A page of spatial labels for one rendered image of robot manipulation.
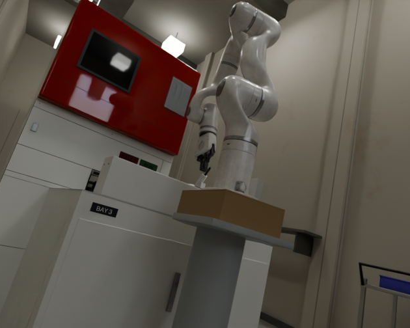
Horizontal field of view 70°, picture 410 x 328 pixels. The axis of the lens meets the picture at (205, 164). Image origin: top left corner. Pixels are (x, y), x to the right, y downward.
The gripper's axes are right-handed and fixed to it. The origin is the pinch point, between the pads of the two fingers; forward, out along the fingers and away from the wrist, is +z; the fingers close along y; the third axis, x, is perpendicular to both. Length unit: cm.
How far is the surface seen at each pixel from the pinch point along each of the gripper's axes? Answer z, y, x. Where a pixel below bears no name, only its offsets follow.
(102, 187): 22.3, -1.4, -39.9
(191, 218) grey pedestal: 32.5, 28.8, -23.4
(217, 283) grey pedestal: 48, 27, -11
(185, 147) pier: -274, -444, 266
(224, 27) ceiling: -523, -290, 226
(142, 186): 17.8, -0.2, -26.5
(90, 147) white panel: -14, -57, -34
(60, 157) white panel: -4, -59, -46
